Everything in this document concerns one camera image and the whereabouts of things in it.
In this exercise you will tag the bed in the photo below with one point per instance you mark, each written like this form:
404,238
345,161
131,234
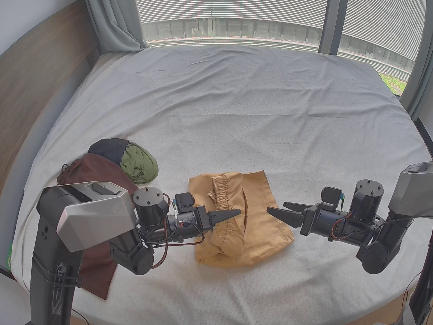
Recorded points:
236,90

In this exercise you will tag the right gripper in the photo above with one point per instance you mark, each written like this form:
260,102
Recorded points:
321,222

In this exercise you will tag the grey-green curtain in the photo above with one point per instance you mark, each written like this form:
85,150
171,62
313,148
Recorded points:
424,90
108,19

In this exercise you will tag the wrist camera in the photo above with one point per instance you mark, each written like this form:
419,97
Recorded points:
184,202
331,196

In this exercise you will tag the brown garment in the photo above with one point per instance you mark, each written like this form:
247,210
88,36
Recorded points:
98,171

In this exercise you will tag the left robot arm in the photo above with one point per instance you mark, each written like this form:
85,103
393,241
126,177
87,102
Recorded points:
84,222

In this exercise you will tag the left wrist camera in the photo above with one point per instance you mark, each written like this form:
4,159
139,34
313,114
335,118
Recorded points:
184,202

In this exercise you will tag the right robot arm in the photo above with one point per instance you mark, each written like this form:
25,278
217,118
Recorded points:
389,235

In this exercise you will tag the tan shorts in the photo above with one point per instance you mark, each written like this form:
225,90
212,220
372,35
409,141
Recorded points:
260,222

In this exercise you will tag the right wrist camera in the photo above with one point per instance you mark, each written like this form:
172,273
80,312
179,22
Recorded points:
331,196

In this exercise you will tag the green garment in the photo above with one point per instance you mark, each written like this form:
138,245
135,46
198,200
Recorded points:
138,163

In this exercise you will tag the black garment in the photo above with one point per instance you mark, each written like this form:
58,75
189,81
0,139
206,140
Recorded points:
106,149

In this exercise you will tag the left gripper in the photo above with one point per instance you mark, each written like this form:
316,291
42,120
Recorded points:
189,223

